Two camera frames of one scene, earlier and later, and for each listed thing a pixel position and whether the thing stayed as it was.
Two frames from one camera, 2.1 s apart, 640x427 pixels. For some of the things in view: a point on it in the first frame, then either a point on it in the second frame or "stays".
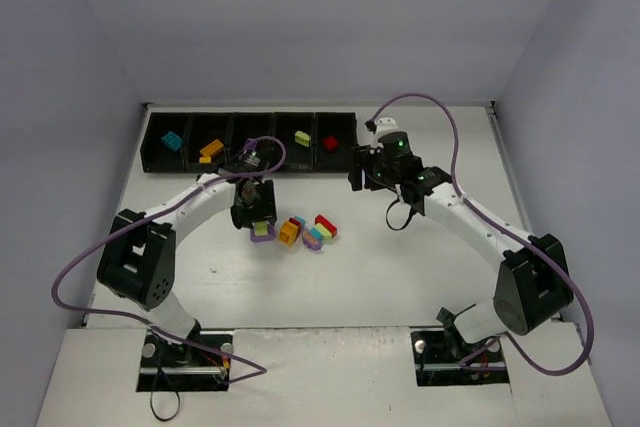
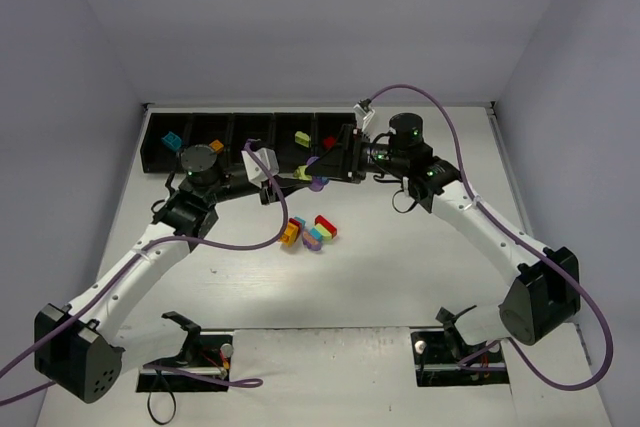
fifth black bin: [343, 126] stays
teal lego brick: [172, 141] stays
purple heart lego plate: [263, 238] to [318, 182]
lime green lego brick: [302, 138] stays
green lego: [261, 228] to [299, 173]
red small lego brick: [330, 142] stays
